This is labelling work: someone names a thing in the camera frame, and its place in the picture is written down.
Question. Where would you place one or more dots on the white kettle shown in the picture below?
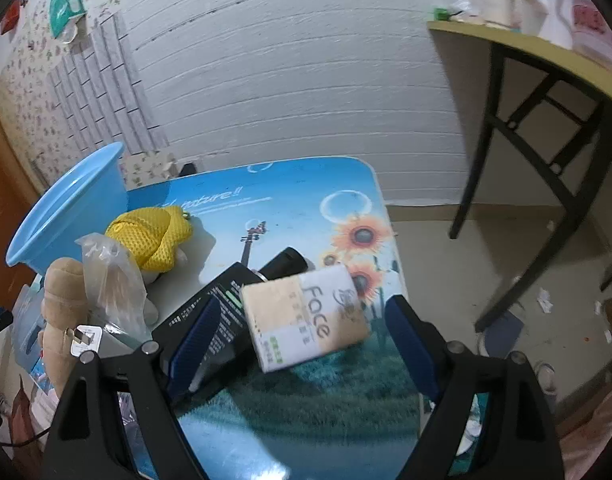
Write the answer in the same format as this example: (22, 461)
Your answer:
(545, 10)

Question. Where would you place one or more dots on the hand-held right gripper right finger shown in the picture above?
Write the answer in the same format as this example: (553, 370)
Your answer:
(410, 345)

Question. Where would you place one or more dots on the tan plush toy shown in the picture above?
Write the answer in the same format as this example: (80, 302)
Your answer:
(61, 300)

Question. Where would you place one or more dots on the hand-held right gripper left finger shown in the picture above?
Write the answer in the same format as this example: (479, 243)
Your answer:
(193, 345)

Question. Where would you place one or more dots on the white charger plug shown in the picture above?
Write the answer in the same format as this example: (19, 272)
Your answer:
(88, 337)

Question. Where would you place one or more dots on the yellow desk with black legs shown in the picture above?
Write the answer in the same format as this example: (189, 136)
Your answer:
(535, 42)

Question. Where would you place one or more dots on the bag of cotton swabs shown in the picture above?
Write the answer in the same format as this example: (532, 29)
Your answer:
(111, 290)

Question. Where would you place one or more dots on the black cylinder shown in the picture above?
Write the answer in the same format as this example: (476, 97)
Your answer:
(286, 262)

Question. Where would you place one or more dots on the blue plastic basin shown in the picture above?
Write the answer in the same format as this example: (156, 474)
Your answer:
(66, 220)

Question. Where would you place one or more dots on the beige tissue pack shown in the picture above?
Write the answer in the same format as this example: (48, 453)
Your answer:
(296, 320)

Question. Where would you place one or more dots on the black packet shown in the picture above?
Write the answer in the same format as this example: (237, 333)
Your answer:
(231, 280)

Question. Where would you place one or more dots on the red wall ornament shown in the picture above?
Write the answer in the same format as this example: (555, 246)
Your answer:
(11, 20)

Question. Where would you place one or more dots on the wooden door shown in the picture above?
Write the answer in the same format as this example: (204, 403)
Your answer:
(1, 200)

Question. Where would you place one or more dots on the green tissue pack on wall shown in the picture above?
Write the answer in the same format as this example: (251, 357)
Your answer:
(66, 5)

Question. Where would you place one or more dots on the white cup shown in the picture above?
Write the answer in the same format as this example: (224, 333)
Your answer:
(495, 5)

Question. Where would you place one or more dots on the small green box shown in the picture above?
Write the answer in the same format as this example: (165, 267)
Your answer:
(440, 14)

